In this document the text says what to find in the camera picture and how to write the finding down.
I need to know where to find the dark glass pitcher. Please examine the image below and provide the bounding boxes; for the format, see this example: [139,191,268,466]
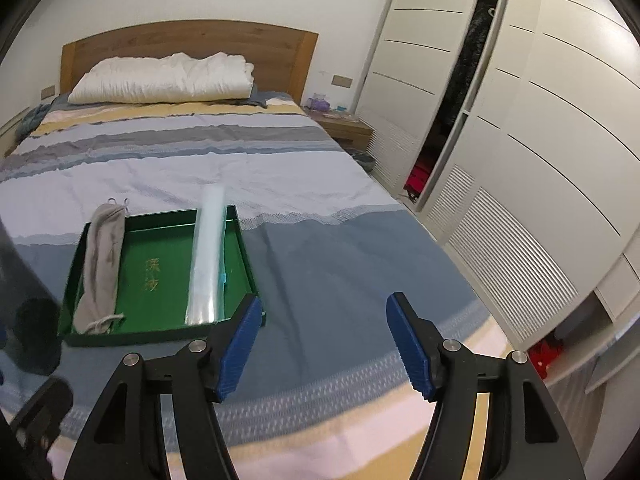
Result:
[0,217,62,377]

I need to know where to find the wooden headboard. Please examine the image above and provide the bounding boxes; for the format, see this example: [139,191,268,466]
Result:
[60,20,319,106]

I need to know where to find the dark cloth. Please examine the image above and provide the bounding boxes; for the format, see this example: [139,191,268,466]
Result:
[350,147,376,173]

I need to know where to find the grey blue pillow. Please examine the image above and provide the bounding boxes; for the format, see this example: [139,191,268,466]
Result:
[239,85,295,109]

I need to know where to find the red bag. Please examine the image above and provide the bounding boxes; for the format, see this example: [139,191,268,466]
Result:
[404,160,431,201]

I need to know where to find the wooden nightstand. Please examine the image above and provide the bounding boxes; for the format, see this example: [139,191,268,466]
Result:
[312,112,375,153]

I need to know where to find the grey drawstring pouch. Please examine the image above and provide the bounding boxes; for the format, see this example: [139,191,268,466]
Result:
[72,199,130,335]

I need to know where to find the white wardrobe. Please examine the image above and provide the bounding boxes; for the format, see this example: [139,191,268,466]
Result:
[352,0,640,396]

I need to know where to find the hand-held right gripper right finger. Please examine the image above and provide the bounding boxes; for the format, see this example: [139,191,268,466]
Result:
[386,291,587,480]

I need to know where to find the bed with striped sheet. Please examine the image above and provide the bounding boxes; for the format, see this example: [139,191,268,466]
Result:
[0,91,511,480]

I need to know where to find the red item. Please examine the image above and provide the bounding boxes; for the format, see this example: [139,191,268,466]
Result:
[527,337,566,378]

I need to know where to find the blue grey knitted cloth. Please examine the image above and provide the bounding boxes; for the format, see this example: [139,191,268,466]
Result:
[15,104,53,138]

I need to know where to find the dark hanging clothes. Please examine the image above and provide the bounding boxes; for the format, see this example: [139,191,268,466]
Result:
[440,0,501,126]

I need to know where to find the green tray box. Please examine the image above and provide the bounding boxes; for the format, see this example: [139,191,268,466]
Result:
[59,205,267,347]

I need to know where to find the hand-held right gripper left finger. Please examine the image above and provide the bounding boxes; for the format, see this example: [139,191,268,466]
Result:
[62,294,264,480]

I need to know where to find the white folded duvet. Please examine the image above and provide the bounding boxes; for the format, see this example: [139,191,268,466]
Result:
[67,52,255,106]

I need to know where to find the clear plastic roll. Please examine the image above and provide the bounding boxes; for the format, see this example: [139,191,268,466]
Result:
[184,185,228,326]

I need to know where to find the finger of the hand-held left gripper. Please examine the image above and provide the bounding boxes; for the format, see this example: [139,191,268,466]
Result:
[10,377,75,456]

